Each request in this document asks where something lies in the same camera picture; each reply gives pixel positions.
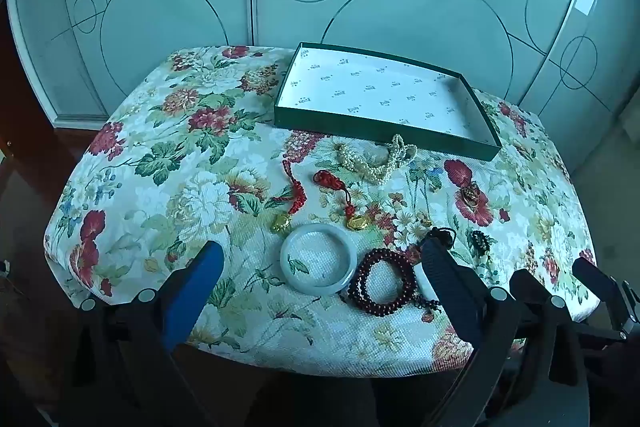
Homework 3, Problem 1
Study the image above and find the red knot gold charm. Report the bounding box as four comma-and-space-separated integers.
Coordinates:
313, 170, 367, 230

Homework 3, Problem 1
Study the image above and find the black bead bracelet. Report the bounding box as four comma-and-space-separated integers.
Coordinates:
470, 231, 493, 258

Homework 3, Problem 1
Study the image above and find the green shallow cardboard box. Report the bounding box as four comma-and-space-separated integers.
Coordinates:
273, 41, 502, 162

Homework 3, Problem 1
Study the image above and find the red braided cord gold charm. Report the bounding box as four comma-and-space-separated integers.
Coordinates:
270, 159, 308, 233

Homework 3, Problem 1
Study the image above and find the brown carved pendant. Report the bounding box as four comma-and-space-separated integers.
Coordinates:
459, 187, 483, 210

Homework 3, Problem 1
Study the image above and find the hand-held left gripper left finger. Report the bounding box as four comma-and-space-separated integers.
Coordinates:
70, 241, 225, 427

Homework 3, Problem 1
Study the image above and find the dark red bead bracelet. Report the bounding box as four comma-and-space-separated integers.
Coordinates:
340, 249, 443, 318

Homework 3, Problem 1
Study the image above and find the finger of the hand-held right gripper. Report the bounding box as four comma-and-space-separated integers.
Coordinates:
572, 257, 636, 341

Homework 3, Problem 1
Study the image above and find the pearl necklace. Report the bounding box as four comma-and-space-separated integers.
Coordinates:
336, 134, 418, 182

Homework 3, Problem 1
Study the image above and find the floral tablecloth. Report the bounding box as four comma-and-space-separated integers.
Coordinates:
44, 46, 601, 378

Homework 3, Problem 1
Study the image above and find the pale jade bangle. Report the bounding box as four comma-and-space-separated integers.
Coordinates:
280, 223, 358, 294

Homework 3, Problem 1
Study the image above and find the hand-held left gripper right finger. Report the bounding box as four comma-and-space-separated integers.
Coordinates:
421, 237, 591, 427

